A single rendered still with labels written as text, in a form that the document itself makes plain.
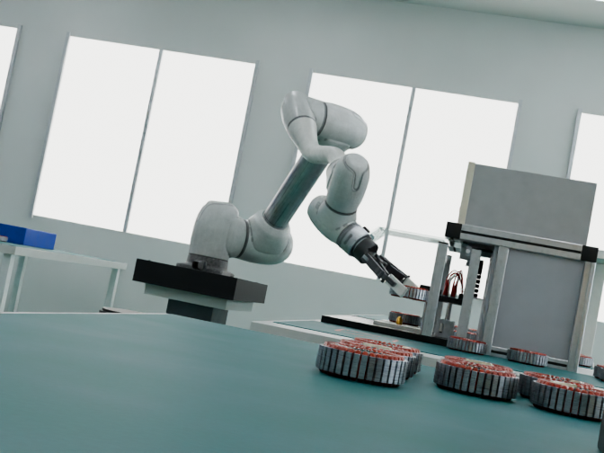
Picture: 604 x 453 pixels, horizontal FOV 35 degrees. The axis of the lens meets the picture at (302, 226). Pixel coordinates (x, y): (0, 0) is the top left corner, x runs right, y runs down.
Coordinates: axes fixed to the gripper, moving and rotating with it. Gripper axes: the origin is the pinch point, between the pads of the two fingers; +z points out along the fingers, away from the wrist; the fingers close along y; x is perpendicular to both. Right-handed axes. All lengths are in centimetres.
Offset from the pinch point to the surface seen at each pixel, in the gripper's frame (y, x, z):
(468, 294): -18.4, 7.4, 8.4
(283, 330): 69, -10, 9
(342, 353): 151, 23, 56
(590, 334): -157, 3, 15
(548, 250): -23.7, 31.8, 17.1
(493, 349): -19.5, 0.0, 24.4
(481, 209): -27.0, 28.1, -8.1
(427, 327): -14.6, -7.7, 6.2
